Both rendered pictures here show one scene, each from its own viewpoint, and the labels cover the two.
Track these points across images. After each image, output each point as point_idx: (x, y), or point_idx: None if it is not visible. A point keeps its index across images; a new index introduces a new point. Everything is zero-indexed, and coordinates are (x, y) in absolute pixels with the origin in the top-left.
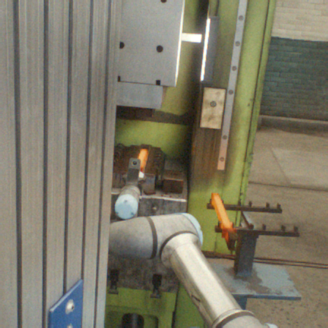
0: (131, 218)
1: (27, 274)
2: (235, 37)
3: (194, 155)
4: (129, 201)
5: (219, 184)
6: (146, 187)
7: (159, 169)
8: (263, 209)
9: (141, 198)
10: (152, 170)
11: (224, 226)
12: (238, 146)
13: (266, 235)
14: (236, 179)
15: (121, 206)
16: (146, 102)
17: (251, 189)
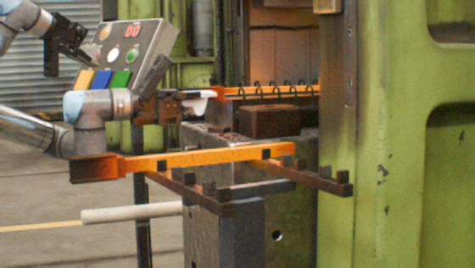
0: (76, 125)
1: None
2: None
3: (319, 75)
4: (66, 94)
5: (349, 142)
6: (226, 123)
7: (261, 97)
8: (315, 181)
9: (120, 108)
10: (249, 97)
11: (130, 157)
12: (370, 49)
13: (187, 198)
14: (374, 132)
15: (63, 101)
16: None
17: None
